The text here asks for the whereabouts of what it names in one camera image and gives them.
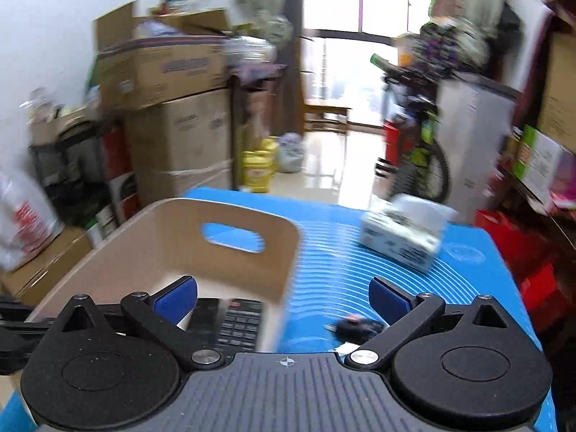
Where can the green and white box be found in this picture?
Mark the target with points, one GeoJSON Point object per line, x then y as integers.
{"type": "Point", "coordinates": [540, 157]}

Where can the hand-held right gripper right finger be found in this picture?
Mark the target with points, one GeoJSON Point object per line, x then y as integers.
{"type": "Point", "coordinates": [387, 297]}

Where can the film-wrapped cardboard box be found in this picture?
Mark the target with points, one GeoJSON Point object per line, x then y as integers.
{"type": "Point", "coordinates": [180, 184]}

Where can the white and red appliance box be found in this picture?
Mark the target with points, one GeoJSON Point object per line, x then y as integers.
{"type": "Point", "coordinates": [125, 198]}

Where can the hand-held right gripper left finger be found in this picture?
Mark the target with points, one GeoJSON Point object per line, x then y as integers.
{"type": "Point", "coordinates": [175, 299]}

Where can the black shelf cart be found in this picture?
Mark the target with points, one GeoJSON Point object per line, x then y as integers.
{"type": "Point", "coordinates": [67, 175]}

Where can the red cardboard box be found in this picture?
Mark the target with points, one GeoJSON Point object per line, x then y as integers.
{"type": "Point", "coordinates": [114, 150]}

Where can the grey plastic bag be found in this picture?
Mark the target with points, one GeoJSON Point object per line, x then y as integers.
{"type": "Point", "coordinates": [290, 153]}

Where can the open printed cardboard box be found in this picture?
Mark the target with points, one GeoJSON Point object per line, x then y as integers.
{"type": "Point", "coordinates": [171, 72]}

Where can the plain brown cardboard box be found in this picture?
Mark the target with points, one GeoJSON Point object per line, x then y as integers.
{"type": "Point", "coordinates": [560, 99]}

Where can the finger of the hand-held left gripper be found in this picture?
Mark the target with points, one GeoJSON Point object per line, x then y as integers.
{"type": "Point", "coordinates": [13, 346]}
{"type": "Point", "coordinates": [22, 309]}

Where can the wooden chair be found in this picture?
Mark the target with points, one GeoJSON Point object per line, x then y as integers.
{"type": "Point", "coordinates": [326, 110]}

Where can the blue silicone mat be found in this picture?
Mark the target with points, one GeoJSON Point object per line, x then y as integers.
{"type": "Point", "coordinates": [324, 279]}

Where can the tall brown cardboard box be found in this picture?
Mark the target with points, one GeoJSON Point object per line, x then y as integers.
{"type": "Point", "coordinates": [189, 130]}

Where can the white red-print plastic bag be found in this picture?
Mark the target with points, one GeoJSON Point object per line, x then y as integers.
{"type": "Point", "coordinates": [22, 225]}

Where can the green children's bicycle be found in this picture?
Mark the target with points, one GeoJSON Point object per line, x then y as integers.
{"type": "Point", "coordinates": [425, 162]}

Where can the beige plastic bin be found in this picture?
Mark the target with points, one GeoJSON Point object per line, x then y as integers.
{"type": "Point", "coordinates": [180, 225]}

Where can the yellow detergent jug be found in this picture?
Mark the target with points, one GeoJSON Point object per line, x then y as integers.
{"type": "Point", "coordinates": [256, 173]}
{"type": "Point", "coordinates": [269, 145]}

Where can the dark wooden shelf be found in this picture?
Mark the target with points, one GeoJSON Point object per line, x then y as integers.
{"type": "Point", "coordinates": [526, 189]}

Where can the white tissue pack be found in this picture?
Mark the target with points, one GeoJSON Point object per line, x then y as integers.
{"type": "Point", "coordinates": [400, 238]}

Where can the black remote control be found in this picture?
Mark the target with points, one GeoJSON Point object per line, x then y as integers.
{"type": "Point", "coordinates": [238, 324]}

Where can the low taped cardboard box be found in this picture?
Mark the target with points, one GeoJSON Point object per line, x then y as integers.
{"type": "Point", "coordinates": [45, 261]}

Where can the purple patterned cloth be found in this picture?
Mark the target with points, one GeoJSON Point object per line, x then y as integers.
{"type": "Point", "coordinates": [450, 45]}

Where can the small black device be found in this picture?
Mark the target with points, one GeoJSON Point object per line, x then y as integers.
{"type": "Point", "coordinates": [357, 328]}

